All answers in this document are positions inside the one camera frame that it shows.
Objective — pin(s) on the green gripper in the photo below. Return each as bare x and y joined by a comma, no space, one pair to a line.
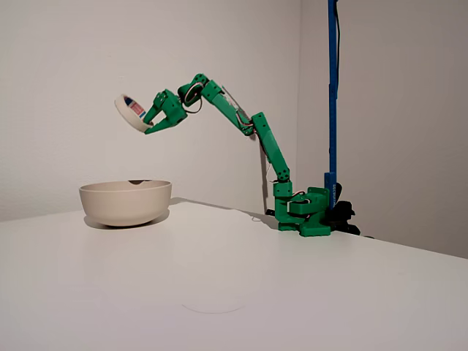
167,110

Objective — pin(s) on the beige masking tape roll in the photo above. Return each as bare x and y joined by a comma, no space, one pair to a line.
128,113

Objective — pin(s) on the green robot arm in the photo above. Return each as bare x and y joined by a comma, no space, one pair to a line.
272,146

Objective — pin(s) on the beige bowl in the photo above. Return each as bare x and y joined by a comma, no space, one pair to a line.
124,202

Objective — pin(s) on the blue vertical pole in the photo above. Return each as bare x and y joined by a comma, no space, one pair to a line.
332,91

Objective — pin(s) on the black table clamp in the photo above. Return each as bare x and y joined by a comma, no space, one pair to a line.
345,214

